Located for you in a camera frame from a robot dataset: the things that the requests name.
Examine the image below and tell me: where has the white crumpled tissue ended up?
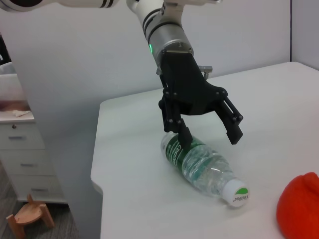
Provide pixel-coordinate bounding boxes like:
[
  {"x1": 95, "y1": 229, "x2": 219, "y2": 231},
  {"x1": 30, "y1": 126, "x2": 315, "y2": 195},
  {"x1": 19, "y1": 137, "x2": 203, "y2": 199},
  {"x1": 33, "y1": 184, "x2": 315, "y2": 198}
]
[{"x1": 12, "y1": 109, "x2": 32, "y2": 118}]

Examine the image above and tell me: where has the left gripper cable with plug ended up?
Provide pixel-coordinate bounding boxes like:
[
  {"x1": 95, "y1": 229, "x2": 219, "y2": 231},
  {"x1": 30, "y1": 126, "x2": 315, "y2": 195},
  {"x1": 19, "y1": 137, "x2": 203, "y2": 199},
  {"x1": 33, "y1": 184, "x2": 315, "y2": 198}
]
[{"x1": 198, "y1": 65, "x2": 213, "y2": 78}]

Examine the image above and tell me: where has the clear green-label water bottle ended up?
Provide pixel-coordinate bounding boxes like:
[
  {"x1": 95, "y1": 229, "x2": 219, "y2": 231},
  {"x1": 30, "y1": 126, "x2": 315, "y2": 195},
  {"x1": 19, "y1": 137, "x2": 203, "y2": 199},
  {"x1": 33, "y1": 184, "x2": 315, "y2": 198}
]
[{"x1": 160, "y1": 131, "x2": 249, "y2": 208}]

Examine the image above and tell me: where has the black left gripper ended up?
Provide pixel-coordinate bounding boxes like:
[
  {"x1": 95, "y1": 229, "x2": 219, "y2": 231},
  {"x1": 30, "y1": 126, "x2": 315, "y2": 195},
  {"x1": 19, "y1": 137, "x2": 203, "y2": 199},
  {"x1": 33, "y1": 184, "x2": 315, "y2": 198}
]
[{"x1": 157, "y1": 49, "x2": 244, "y2": 150}]

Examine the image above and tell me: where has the white drawer cabinet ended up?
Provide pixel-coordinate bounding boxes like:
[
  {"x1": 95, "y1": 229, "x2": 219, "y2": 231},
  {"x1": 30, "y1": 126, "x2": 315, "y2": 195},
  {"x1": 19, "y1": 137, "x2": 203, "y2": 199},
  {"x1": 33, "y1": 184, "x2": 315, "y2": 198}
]
[{"x1": 0, "y1": 113, "x2": 69, "y2": 205}]

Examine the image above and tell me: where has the small wooden stool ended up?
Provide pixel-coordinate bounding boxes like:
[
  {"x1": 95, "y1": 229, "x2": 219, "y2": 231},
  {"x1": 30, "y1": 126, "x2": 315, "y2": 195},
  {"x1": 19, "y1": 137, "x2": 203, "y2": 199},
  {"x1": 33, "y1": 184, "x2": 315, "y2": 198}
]
[{"x1": 6, "y1": 194, "x2": 55, "y2": 239}]

